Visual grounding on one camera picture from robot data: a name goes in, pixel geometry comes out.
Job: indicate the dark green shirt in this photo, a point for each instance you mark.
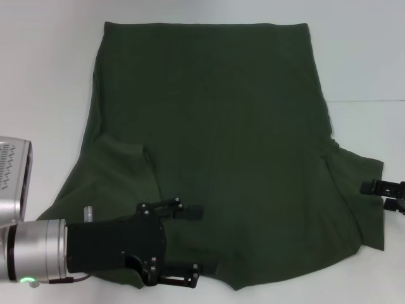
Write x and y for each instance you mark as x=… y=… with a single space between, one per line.
x=237 y=111

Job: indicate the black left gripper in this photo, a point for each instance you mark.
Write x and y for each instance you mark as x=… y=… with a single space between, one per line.
x=110 y=244

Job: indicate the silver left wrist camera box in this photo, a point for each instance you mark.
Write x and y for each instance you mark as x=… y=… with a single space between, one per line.
x=14 y=177

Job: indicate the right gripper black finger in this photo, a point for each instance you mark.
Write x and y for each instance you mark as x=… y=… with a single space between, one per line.
x=384 y=187
x=395 y=205

